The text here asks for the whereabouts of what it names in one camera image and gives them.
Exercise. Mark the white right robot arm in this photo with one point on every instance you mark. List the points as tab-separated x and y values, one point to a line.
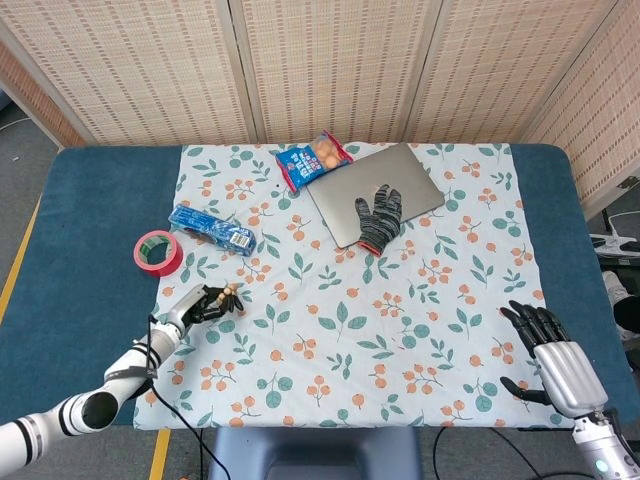
600	450

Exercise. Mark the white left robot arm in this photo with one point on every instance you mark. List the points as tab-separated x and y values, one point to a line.
125	370

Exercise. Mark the blue snack bag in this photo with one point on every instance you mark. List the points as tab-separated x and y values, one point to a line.
302	165

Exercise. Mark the silver closed laptop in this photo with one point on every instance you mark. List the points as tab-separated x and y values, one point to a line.
350	190

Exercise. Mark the long blue carton box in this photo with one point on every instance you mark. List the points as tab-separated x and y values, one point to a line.
210	229

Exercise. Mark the white chair base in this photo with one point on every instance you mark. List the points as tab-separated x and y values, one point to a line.
617	245

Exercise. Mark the red tape roll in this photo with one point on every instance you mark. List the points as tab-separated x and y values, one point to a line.
172	263

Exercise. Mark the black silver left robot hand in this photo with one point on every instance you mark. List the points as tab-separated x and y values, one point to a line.
187	312

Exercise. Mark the dark blue table cover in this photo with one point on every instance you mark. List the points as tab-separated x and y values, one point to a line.
90	225

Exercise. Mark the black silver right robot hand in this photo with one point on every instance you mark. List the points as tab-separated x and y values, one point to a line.
572	375

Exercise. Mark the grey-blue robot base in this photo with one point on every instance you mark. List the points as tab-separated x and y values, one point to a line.
315	452

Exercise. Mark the bamboo folding screen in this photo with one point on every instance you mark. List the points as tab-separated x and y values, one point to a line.
325	65

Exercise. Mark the grey knit work glove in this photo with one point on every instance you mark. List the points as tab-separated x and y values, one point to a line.
378	220

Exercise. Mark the floral patterned cloth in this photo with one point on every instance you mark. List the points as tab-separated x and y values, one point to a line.
340	325

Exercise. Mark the white shoe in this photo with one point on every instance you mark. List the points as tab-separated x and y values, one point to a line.
614	285

